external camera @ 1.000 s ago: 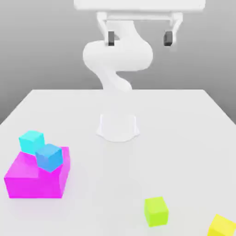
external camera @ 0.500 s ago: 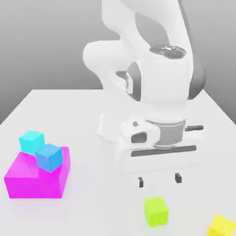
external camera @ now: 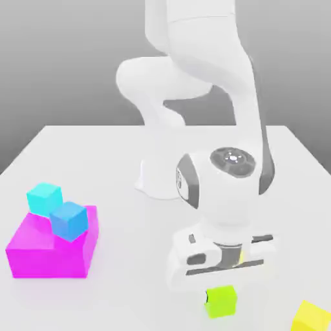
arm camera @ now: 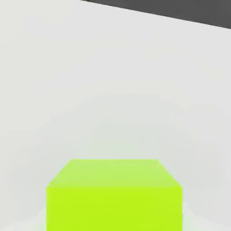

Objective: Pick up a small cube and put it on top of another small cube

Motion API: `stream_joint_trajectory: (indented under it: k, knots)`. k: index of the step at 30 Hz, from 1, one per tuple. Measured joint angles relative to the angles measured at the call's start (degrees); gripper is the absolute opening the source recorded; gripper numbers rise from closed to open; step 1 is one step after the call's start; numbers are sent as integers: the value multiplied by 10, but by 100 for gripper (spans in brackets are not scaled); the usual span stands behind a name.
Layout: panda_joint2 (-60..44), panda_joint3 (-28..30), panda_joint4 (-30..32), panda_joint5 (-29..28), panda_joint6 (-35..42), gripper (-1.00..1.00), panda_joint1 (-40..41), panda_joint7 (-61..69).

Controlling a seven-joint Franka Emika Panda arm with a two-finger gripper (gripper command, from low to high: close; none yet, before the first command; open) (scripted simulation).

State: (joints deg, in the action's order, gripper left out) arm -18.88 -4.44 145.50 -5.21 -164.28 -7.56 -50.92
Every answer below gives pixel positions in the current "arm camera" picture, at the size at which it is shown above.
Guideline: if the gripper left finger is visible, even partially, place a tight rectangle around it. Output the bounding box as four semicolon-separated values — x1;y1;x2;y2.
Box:
9;205;47;231

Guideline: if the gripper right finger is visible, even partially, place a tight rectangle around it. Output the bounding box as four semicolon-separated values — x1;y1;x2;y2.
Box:
182;202;229;231

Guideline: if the small green cube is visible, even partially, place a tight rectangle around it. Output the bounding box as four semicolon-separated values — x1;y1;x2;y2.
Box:
46;158;183;231

